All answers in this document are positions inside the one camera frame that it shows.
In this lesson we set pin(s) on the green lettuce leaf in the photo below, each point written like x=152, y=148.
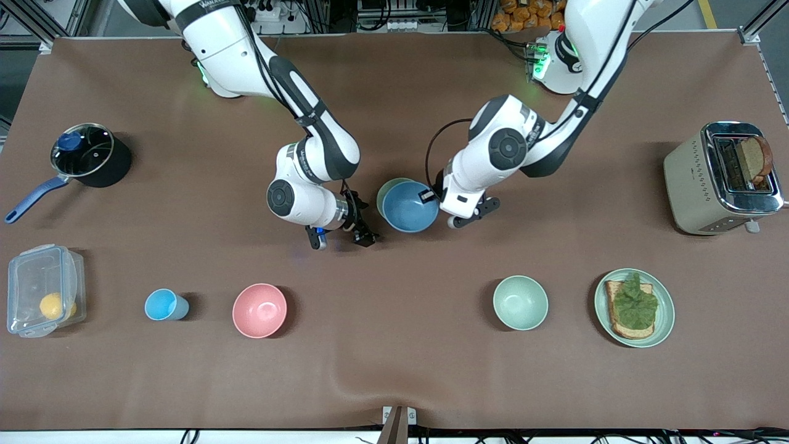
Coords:
x=635, y=305

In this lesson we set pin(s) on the blue cup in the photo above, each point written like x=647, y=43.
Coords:
x=161, y=304

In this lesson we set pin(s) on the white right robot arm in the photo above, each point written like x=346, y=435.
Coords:
x=302, y=203

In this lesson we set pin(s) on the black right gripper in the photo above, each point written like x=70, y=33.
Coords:
x=354, y=214

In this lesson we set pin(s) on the metal table clamp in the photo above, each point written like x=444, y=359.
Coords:
x=399, y=419

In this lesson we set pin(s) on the glass lid with blue knob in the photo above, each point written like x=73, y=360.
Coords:
x=86, y=154

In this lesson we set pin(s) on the pink bowl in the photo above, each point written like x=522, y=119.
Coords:
x=259, y=311

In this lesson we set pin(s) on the toast slice in toaster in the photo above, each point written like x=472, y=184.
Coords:
x=753, y=157

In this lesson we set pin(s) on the white socket strip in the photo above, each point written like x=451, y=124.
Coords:
x=388, y=26

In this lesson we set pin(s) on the bag of orange fruit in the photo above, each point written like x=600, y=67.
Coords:
x=524, y=15

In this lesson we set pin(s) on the clear plastic food container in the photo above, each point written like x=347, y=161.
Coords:
x=24, y=277

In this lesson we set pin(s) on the yellow lemon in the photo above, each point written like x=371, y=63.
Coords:
x=52, y=306

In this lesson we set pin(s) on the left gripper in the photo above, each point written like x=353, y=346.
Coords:
x=438, y=187

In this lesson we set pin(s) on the blue bowl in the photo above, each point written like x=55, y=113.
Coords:
x=407, y=209

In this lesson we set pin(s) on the light green plate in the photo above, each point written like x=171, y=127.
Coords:
x=666, y=308

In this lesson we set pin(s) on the white power strip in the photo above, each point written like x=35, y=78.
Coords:
x=274, y=24

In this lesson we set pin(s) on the beige and chrome toaster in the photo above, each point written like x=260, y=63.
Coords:
x=690, y=185

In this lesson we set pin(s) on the brown table cover sheet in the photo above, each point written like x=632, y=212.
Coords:
x=400, y=92

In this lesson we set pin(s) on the brown bread slice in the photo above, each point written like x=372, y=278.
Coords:
x=619, y=330

